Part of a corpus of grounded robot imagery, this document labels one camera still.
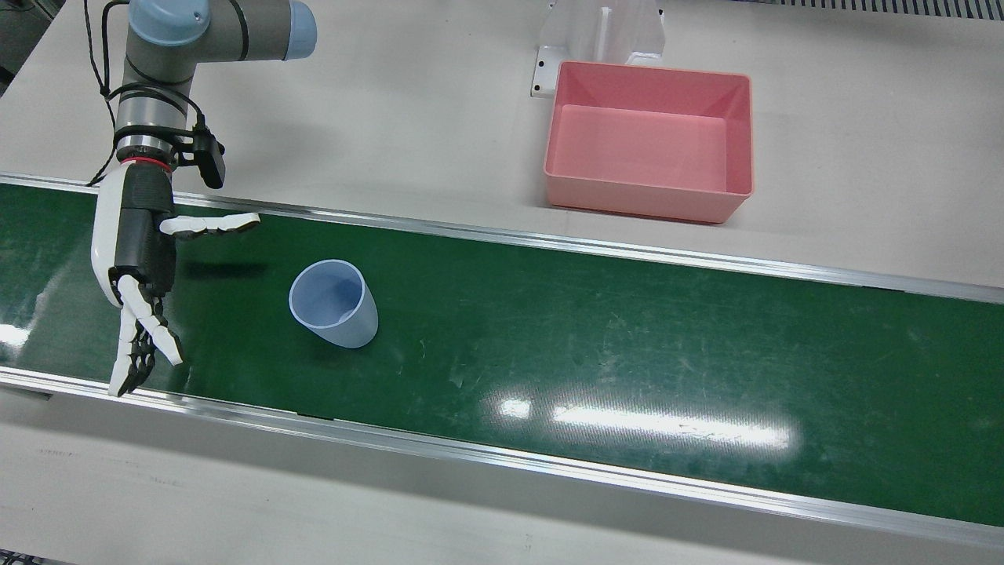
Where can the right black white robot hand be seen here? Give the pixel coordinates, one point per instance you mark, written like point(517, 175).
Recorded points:
point(141, 235)

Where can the translucent pale blue cup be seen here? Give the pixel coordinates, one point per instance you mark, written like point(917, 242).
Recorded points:
point(337, 314)

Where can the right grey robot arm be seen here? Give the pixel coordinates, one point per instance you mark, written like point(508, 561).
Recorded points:
point(235, 27)

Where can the pink plastic box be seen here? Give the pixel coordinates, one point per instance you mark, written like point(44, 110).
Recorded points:
point(643, 149)

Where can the green conveyor belt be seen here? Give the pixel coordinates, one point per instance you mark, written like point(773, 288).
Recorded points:
point(549, 329)

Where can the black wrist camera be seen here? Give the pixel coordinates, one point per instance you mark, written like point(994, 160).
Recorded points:
point(210, 161)

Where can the aluminium conveyor rail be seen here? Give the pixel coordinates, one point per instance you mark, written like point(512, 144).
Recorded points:
point(471, 451)
point(549, 239)

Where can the white metal bracket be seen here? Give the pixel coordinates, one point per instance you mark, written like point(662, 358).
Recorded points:
point(580, 31)

